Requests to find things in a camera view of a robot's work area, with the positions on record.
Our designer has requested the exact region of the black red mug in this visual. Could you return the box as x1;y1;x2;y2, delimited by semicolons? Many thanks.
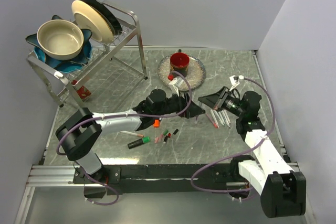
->
170;49;190;77

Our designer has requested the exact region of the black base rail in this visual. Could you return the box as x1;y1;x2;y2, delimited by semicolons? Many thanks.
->
73;163;260;199

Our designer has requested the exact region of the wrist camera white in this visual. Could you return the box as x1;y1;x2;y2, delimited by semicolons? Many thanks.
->
229;75;244;91
167;74;184;95

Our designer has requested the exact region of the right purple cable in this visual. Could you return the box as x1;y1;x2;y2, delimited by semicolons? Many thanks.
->
190;77;276;201

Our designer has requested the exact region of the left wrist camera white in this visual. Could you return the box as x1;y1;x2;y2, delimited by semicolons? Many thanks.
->
167;74;184;95

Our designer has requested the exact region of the pink cap white pen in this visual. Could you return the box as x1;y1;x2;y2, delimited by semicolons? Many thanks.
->
210;110;219;129

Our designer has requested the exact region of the red sticker tag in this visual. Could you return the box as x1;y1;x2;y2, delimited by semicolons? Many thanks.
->
77;86;91;102

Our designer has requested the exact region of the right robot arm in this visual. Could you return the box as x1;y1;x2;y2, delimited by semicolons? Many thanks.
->
198;87;307;218

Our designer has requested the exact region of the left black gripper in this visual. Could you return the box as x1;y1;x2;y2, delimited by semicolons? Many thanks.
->
153;90;205;119

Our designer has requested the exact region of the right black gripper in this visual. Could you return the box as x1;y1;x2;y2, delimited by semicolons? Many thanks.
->
198;86;245;118

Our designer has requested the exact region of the black plate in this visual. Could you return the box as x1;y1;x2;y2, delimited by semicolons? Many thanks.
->
80;0;123;35

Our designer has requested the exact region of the white pen pink tip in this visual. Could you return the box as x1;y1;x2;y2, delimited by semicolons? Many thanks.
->
205;113;217;128

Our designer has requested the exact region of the beige ceramic bowl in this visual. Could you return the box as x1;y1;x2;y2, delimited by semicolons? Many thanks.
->
37;19;84;61

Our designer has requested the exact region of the blue star-shaped dish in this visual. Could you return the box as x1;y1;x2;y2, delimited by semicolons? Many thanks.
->
25;15;92;73

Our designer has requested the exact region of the orange cap black highlighter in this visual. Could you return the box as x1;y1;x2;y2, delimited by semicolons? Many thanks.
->
153;120;160;128

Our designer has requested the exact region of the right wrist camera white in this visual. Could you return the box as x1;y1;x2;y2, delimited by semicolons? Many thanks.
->
229;75;244;91

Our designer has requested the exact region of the peach tip white pen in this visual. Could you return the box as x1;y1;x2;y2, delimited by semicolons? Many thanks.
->
119;131;144;138

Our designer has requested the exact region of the cream plate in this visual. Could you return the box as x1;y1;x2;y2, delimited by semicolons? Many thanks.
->
71;0;114;44

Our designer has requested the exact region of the green cap black highlighter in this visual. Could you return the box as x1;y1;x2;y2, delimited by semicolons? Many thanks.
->
128;136;151;150

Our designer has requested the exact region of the steel dish rack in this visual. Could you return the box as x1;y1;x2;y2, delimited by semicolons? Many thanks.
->
27;1;148;108

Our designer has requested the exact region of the speckled grey plate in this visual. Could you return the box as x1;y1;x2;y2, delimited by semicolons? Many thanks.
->
157;54;206;90

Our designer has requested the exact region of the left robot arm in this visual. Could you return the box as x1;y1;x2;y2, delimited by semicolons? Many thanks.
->
56;89;205;183

